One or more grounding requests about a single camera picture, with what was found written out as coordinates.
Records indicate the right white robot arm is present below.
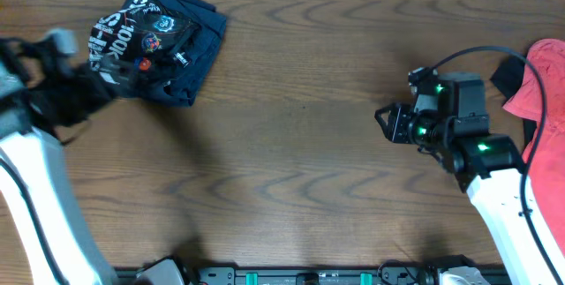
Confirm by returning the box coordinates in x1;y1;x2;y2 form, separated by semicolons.
374;103;564;284

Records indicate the red mesh garment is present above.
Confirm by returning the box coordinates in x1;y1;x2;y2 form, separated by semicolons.
503;39;564;250

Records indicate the black orange patterned jersey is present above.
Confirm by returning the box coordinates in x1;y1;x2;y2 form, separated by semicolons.
87;0;202;99

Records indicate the folded navy blue garment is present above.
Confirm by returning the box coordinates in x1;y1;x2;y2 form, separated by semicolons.
83;0;229;108

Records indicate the black garment under red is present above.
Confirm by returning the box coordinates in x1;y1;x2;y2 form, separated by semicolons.
490;56;537;146

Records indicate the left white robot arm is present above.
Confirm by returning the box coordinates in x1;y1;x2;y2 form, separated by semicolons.
1;67;120;284

